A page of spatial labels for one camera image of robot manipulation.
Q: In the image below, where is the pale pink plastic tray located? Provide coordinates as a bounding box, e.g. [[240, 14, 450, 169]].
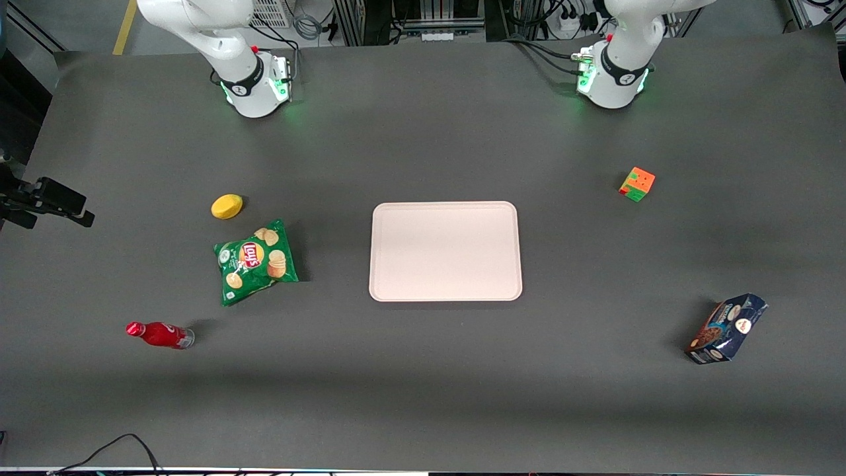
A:
[[369, 201, 523, 303]]

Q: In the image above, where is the yellow lemon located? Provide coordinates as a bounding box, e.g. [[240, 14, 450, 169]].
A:
[[211, 194, 244, 220]]

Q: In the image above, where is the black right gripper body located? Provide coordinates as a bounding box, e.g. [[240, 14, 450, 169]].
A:
[[0, 154, 38, 203]]

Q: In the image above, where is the aluminium equipment rack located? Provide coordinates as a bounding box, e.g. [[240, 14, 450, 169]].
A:
[[332, 0, 488, 47]]

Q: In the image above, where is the red soda bottle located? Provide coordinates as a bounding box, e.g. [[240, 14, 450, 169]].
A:
[[126, 321, 196, 350]]

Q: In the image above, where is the white vented box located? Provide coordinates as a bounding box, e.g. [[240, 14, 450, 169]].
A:
[[250, 0, 292, 29]]

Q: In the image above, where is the black cable at table edge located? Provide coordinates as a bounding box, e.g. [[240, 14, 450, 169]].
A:
[[48, 433, 163, 476]]

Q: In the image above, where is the black thin base cable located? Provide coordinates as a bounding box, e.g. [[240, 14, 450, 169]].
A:
[[250, 16, 300, 84]]

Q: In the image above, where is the green chips bag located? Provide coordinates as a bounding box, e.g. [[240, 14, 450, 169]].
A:
[[213, 219, 299, 307]]

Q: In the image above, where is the blue cookie box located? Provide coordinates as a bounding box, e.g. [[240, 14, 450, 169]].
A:
[[685, 294, 769, 365]]

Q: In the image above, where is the orange green puzzle cube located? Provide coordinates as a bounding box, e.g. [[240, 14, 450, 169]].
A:
[[619, 167, 656, 203]]

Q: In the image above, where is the grey coiled cable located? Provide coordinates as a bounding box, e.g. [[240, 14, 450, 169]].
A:
[[292, 0, 326, 41]]

